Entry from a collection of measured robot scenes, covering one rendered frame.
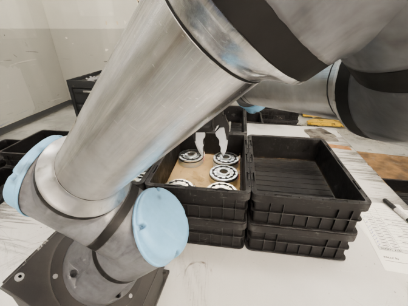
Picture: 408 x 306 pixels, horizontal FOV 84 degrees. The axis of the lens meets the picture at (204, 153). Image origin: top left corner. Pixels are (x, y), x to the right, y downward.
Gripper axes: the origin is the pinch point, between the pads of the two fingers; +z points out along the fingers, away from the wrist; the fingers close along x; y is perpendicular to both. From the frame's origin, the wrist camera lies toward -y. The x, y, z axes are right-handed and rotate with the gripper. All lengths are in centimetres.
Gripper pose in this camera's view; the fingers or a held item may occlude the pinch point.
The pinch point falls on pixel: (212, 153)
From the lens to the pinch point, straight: 65.7
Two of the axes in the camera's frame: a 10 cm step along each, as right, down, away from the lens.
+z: 1.0, 8.7, 4.7
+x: -9.9, 0.3, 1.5
